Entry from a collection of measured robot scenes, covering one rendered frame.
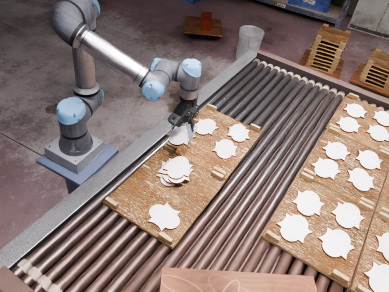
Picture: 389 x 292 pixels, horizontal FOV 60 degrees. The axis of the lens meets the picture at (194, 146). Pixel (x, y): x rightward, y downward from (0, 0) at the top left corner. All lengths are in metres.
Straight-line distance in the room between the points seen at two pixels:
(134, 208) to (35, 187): 1.50
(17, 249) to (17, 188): 1.46
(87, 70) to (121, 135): 1.63
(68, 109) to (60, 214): 0.43
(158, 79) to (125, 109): 2.14
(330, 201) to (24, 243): 1.25
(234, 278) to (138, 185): 0.58
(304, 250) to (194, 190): 0.50
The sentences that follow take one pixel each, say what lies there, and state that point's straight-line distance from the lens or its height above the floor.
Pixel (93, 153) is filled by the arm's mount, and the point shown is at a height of 0.91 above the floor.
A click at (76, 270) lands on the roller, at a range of 1.32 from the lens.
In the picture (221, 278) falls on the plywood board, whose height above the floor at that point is 1.04.
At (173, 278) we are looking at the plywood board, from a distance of 1.15.
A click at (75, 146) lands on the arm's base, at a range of 1.61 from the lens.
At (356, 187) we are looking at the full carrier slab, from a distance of 1.74.
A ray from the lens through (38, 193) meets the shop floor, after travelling 2.77.
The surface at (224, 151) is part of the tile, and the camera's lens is 1.65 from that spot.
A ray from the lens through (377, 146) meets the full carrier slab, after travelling 2.04.
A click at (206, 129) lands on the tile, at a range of 1.75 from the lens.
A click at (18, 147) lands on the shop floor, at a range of 3.15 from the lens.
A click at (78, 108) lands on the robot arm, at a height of 1.16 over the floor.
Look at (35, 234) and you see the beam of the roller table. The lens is 1.44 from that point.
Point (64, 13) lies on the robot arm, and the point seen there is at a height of 1.57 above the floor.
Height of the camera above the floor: 2.08
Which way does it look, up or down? 44 degrees down
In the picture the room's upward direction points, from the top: 8 degrees clockwise
